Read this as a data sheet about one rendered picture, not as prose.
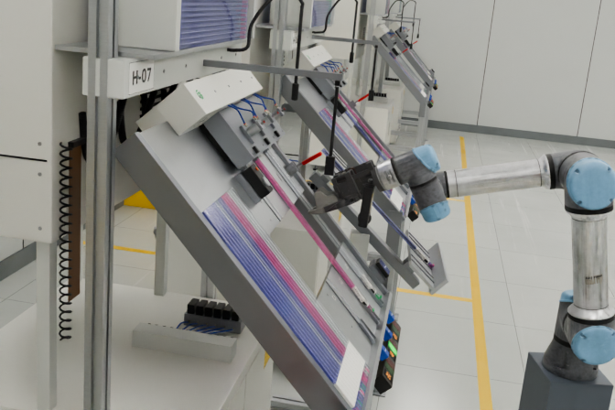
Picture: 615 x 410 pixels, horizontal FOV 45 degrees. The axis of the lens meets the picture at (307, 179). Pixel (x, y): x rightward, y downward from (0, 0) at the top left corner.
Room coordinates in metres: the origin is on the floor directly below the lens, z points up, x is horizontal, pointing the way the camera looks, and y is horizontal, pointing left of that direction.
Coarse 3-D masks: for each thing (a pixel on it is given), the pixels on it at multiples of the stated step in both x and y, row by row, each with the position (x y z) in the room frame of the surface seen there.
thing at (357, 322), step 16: (336, 256) 1.84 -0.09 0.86; (352, 256) 1.95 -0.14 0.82; (336, 272) 1.76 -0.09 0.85; (352, 272) 1.86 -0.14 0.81; (320, 288) 1.62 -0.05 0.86; (336, 288) 1.68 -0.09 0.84; (336, 304) 1.62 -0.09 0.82; (352, 304) 1.71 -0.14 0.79; (336, 320) 1.56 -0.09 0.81; (352, 320) 1.64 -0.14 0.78; (368, 320) 1.72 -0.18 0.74; (352, 336) 1.57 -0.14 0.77; (368, 336) 1.64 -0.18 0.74; (368, 352) 1.58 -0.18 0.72
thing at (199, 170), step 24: (168, 144) 1.47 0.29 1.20; (192, 144) 1.57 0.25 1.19; (168, 168) 1.39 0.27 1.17; (192, 168) 1.48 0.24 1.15; (216, 168) 1.58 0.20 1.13; (192, 192) 1.41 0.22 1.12; (216, 192) 1.50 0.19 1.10; (240, 192) 1.60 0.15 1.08; (288, 192) 1.87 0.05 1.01; (264, 216) 1.63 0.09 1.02
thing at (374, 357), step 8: (384, 296) 1.93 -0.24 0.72; (384, 304) 1.86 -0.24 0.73; (384, 312) 1.80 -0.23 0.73; (384, 320) 1.75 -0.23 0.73; (376, 328) 1.73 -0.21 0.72; (384, 328) 1.71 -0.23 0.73; (376, 336) 1.67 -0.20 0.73; (376, 344) 1.62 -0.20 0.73; (376, 352) 1.57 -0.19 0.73; (376, 360) 1.53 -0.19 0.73; (376, 368) 1.50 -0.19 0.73; (368, 384) 1.42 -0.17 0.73; (368, 392) 1.39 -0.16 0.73; (368, 400) 1.36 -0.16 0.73; (368, 408) 1.33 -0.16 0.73
